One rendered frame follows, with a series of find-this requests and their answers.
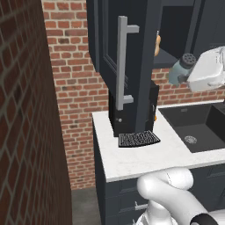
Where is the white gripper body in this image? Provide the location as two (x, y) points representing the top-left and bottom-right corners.
(186, 47), (225, 92)

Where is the grey shaker with black cap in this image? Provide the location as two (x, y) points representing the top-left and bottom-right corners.
(169, 53), (198, 87)

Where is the dark cabinet door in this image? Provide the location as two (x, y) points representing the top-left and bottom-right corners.
(86, 0), (163, 134)

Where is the black sink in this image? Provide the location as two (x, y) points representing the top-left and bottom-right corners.
(157, 100), (225, 154)

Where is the black coffee machine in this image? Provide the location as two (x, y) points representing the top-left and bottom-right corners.
(108, 81), (162, 149)

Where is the dark drawer front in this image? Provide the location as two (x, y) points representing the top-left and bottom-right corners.
(105, 192), (150, 214)

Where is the dark wall cabinet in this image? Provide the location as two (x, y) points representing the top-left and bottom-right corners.
(153, 0), (225, 69)

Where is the grey bar door handle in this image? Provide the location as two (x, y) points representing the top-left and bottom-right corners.
(115, 15), (141, 112)

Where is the silver drawer handle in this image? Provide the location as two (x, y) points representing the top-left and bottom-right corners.
(134, 200), (149, 212)

